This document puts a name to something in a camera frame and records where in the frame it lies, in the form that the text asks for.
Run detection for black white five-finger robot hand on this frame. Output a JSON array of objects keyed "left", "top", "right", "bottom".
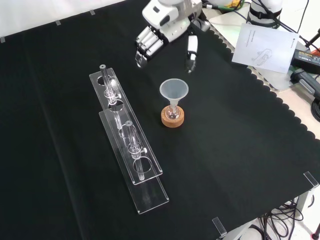
[{"left": 134, "top": 0, "right": 211, "bottom": 75}]

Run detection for translucent plastic weighing funnel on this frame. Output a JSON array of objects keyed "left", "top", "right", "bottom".
[{"left": 159, "top": 78, "right": 189, "bottom": 112}]

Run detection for clear acrylic funnel stand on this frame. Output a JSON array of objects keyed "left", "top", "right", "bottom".
[{"left": 88, "top": 64, "right": 170, "bottom": 216}]

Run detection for small round-bottom glass flask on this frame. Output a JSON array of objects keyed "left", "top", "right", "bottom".
[{"left": 165, "top": 103, "right": 180, "bottom": 120}]

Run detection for white printed paper sheet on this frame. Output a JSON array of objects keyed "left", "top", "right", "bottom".
[{"left": 231, "top": 23, "right": 300, "bottom": 74}]

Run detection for black cloth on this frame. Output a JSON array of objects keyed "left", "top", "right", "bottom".
[{"left": 0, "top": 0, "right": 320, "bottom": 240}]

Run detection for black power adapter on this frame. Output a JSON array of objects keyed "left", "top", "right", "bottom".
[{"left": 290, "top": 48, "right": 320, "bottom": 75}]

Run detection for black grey handheld device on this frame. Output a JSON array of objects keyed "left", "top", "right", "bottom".
[{"left": 289, "top": 69, "right": 320, "bottom": 98}]

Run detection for clear cloth clip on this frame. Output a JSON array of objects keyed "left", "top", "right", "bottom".
[
  {"left": 302, "top": 171, "right": 320, "bottom": 189},
  {"left": 211, "top": 216, "right": 228, "bottom": 238}
]

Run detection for green cable bundle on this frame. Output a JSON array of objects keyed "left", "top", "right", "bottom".
[{"left": 201, "top": 0, "right": 252, "bottom": 13}]

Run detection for cork ring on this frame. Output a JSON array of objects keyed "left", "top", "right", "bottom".
[{"left": 160, "top": 105, "right": 186, "bottom": 129}]

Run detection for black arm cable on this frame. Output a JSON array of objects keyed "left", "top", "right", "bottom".
[{"left": 251, "top": 0, "right": 320, "bottom": 52}]

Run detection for coiled black cable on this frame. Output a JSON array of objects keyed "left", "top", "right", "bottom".
[{"left": 310, "top": 98, "right": 320, "bottom": 120}]

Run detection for black floor cables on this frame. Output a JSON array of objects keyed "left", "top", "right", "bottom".
[{"left": 258, "top": 197, "right": 307, "bottom": 240}]

